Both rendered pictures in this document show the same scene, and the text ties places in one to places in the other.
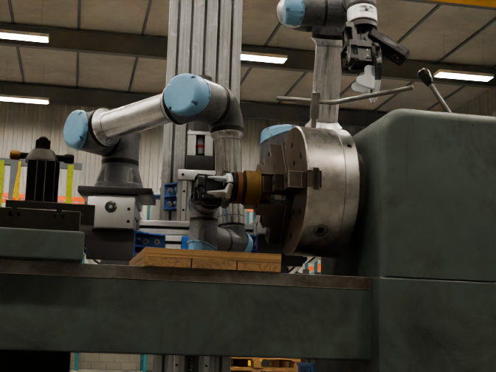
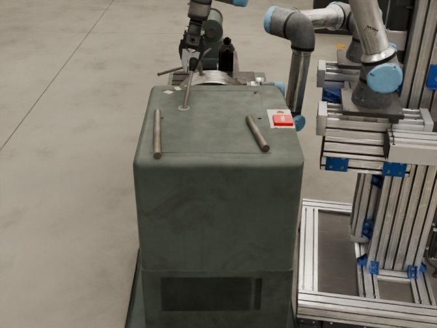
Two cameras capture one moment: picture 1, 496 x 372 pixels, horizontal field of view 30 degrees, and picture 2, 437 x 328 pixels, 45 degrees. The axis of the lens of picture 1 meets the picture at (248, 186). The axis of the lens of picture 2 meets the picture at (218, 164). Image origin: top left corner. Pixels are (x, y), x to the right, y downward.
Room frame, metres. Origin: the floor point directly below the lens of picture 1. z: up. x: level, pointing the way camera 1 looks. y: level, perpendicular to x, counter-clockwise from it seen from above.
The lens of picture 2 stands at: (2.61, -2.06, 2.00)
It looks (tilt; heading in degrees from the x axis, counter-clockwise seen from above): 31 degrees down; 101
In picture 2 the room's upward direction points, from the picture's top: 1 degrees clockwise
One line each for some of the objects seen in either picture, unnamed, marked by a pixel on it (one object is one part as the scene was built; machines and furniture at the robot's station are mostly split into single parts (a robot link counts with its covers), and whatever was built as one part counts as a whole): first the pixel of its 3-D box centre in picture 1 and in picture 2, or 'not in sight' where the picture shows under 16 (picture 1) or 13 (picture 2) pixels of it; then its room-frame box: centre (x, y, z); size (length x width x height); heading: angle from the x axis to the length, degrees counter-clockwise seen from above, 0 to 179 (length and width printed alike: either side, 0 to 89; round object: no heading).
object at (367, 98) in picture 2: not in sight; (372, 88); (2.82, -0.09, 1.21); 0.15 x 0.15 x 0.10
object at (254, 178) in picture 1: (250, 187); not in sight; (2.17, -0.01, 1.08); 0.09 x 0.09 x 0.09; 12
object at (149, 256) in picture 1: (200, 266); not in sight; (2.14, 0.11, 0.89); 0.36 x 0.30 x 0.04; 12
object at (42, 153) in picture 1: (42, 156); (227, 46); (2.14, 0.49, 1.14); 0.08 x 0.08 x 0.03
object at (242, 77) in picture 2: (36, 231); (214, 81); (2.08, 0.48, 0.95); 0.43 x 0.18 x 0.04; 12
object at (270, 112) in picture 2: not in sight; (279, 125); (2.51, -0.52, 1.23); 0.13 x 0.08 x 0.06; 102
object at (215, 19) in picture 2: not in sight; (211, 37); (1.94, 1.02, 1.01); 0.30 x 0.20 x 0.29; 102
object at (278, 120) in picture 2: not in sight; (282, 121); (2.51, -0.54, 1.26); 0.06 x 0.06 x 0.02; 12
